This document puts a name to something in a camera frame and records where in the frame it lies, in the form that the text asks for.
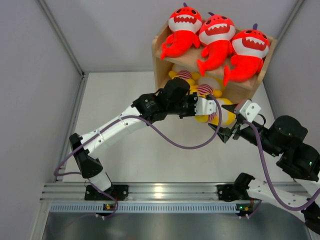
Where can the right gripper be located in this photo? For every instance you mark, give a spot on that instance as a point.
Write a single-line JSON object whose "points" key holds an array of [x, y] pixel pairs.
{"points": [[224, 133]]}

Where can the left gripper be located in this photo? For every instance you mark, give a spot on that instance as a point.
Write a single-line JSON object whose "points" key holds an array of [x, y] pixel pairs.
{"points": [[193, 98]]}

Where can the yellow frog plush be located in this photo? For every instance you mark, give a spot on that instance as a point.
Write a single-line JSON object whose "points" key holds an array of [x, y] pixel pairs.
{"points": [[227, 116], [208, 85], [191, 77]]}

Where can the red shark plush front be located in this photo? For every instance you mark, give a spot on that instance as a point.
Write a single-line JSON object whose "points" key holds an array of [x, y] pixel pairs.
{"points": [[250, 47]]}

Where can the red shark plush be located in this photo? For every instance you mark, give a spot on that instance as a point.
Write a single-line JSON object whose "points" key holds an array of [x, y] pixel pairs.
{"points": [[184, 24], [215, 34], [250, 47]]}

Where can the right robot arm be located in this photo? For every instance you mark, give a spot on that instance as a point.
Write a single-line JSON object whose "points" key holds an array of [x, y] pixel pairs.
{"points": [[284, 139]]}

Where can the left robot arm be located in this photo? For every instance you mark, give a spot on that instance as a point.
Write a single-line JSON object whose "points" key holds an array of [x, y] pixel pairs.
{"points": [[173, 99]]}

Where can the wooden two-tier shelf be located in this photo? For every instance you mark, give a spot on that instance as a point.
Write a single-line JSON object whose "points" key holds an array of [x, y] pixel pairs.
{"points": [[234, 91]]}

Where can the red shark plush on shelf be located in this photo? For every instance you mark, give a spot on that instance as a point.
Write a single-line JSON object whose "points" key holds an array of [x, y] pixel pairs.
{"points": [[184, 24]]}

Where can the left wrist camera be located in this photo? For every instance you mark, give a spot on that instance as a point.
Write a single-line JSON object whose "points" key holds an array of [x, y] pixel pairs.
{"points": [[205, 107]]}

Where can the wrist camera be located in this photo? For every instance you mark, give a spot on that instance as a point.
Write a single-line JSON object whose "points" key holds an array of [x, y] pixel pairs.
{"points": [[248, 110], [205, 107]]}

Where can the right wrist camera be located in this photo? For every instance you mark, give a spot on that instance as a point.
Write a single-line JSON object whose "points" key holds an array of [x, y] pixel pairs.
{"points": [[248, 110]]}

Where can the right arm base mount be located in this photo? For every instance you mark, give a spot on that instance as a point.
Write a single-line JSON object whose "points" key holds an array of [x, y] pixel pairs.
{"points": [[230, 193]]}

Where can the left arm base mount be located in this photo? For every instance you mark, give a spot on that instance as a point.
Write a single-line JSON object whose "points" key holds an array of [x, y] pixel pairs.
{"points": [[118, 192]]}

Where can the left aluminium frame post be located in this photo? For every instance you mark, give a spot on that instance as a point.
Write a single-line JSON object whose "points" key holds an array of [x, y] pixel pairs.
{"points": [[45, 9]]}

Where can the aluminium frame post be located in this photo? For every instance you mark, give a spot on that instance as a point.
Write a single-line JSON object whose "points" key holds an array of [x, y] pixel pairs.
{"points": [[45, 9], [288, 21]]}

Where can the right aluminium frame post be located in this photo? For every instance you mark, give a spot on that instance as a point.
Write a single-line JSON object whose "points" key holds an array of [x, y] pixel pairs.
{"points": [[288, 21]]}

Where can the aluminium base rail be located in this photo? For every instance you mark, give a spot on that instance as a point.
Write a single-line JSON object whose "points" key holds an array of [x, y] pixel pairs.
{"points": [[137, 191]]}

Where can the white slotted cable duct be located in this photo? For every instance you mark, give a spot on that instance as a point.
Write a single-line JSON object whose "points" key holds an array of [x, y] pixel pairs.
{"points": [[100, 208]]}

